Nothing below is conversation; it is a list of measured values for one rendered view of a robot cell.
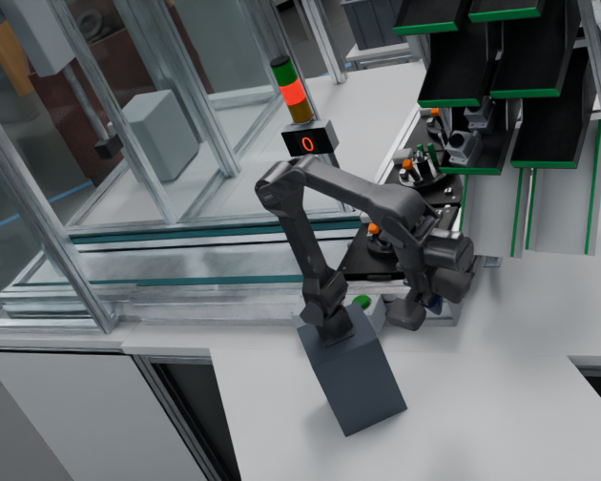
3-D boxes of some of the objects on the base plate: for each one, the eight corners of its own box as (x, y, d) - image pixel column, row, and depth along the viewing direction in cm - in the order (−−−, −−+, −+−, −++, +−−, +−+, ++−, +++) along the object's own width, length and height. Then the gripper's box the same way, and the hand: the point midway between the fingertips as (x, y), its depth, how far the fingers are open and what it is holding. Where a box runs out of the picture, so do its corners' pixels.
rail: (456, 326, 204) (443, 289, 198) (143, 325, 250) (125, 295, 244) (463, 309, 208) (449, 272, 202) (154, 311, 253) (135, 281, 248)
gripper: (426, 213, 162) (447, 271, 172) (371, 292, 154) (398, 348, 164) (457, 219, 158) (477, 279, 168) (403, 301, 150) (427, 358, 160)
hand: (433, 301), depth 164 cm, fingers closed
